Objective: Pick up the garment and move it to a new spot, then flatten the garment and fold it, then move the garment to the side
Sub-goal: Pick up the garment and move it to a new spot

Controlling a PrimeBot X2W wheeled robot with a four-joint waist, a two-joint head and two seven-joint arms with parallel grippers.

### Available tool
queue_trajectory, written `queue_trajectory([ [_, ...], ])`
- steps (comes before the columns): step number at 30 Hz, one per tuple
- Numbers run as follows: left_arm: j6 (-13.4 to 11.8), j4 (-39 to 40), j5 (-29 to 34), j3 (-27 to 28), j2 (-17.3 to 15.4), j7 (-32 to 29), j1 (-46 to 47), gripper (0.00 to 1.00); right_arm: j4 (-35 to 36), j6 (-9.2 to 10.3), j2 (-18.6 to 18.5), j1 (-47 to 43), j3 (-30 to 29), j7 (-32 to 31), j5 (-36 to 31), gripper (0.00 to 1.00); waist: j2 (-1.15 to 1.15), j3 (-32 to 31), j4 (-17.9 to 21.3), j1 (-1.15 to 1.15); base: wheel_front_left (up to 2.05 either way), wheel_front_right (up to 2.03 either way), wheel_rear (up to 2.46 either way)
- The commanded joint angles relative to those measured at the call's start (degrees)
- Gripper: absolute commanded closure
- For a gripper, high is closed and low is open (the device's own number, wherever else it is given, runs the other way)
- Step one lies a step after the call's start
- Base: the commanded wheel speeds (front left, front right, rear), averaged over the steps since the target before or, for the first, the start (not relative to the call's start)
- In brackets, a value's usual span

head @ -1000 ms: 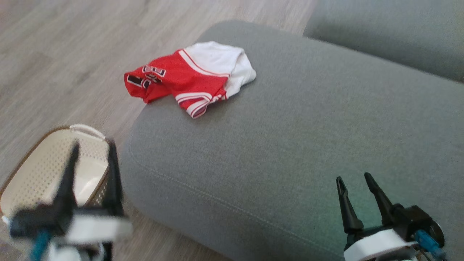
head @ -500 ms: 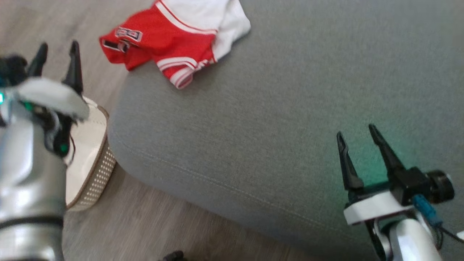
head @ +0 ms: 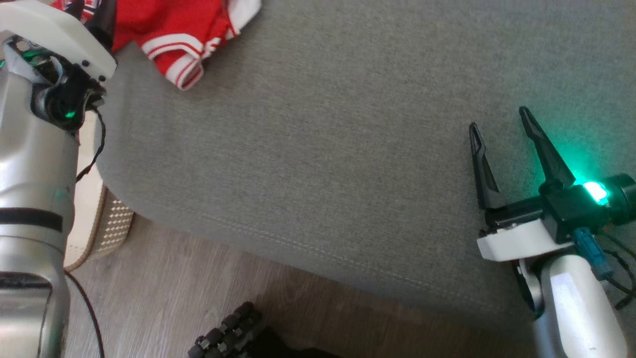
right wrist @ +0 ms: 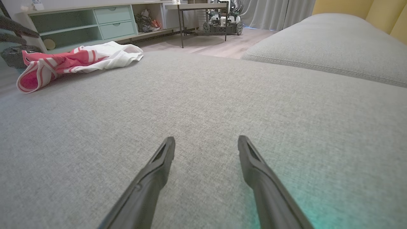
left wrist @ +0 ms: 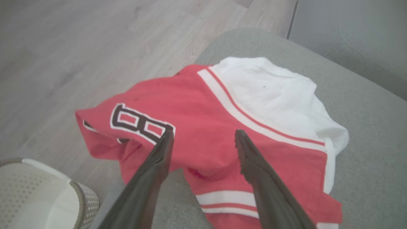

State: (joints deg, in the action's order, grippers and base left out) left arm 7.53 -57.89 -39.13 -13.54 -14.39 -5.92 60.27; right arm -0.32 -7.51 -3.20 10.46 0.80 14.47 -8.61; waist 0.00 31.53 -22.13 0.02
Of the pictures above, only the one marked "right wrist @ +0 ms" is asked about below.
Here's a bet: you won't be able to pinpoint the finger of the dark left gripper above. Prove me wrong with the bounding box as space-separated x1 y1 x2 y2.
0 33 28 45
0 16 40 38

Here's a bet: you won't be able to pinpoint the tangled clutter in cabinet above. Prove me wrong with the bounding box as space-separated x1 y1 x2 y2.
135 9 162 33

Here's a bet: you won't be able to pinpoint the grey sofa seat cushion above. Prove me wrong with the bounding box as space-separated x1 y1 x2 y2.
241 13 407 88

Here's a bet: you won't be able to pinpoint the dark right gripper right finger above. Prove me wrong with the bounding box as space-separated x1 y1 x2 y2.
238 135 315 229

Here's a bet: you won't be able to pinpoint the red jersey with white sleeves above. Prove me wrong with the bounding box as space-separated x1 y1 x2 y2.
17 41 144 94

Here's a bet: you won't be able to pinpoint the wheeled robot with red hat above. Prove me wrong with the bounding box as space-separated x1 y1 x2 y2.
203 0 244 36

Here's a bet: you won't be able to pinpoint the large grey sofa ottoman cushion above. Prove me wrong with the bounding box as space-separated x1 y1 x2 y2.
0 49 407 229

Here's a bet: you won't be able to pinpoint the pale green cabinet drawer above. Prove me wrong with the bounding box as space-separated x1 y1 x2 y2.
93 6 133 24
99 21 137 40

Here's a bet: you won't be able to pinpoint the long pale green TV cabinet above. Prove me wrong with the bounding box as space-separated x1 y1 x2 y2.
17 2 179 54

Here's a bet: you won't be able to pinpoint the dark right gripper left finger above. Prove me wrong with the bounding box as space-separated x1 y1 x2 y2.
99 137 176 229

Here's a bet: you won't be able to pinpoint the grey side table black legs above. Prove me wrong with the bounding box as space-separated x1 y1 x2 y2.
164 3 230 49

